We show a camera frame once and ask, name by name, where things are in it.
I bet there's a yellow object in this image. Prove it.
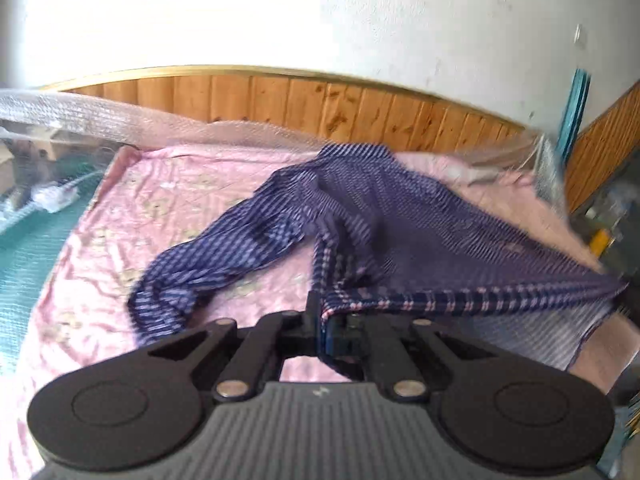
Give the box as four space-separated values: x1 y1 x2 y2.
590 229 613 256

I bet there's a pink bear print blanket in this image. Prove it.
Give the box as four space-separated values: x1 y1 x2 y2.
7 145 626 480

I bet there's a wooden wall panelling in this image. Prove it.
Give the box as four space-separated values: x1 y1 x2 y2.
42 65 640 211

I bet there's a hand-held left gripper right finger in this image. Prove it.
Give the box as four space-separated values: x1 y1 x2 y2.
321 311 501 403

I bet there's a clear bubble wrap sheet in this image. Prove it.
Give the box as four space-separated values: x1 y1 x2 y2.
0 87 571 216

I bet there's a green mattress cover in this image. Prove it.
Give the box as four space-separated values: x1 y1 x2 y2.
0 160 121 376

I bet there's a teal pole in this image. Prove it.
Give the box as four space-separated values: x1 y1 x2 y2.
557 67 593 161

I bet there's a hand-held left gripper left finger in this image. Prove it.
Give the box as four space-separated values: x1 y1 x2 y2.
145 291 322 403

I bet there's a navy plaid shirt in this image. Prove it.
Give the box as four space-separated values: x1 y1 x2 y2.
127 142 631 378

